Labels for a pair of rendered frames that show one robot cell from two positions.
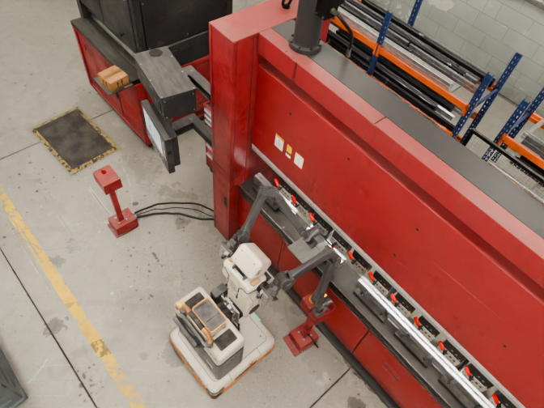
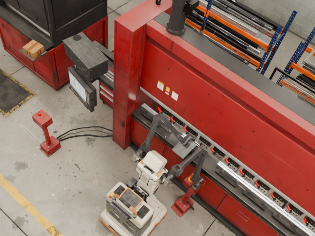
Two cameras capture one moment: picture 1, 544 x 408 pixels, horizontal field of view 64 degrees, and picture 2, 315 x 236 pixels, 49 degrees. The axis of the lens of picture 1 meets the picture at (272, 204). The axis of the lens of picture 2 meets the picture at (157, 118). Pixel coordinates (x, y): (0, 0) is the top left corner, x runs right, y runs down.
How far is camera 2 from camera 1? 0.91 m
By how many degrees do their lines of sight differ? 7
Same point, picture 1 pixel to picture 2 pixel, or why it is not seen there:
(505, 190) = (299, 106)
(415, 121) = (246, 71)
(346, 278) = (209, 163)
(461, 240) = (279, 135)
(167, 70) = (88, 49)
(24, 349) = not seen: outside the picture
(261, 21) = (146, 15)
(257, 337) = (156, 209)
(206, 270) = (113, 170)
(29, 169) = not seen: outside the picture
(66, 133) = not seen: outside the picture
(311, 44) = (180, 29)
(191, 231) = (97, 146)
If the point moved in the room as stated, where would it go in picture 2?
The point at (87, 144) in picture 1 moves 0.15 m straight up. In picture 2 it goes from (11, 93) to (9, 87)
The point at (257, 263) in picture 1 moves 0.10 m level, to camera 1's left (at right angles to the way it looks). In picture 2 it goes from (160, 162) to (151, 162)
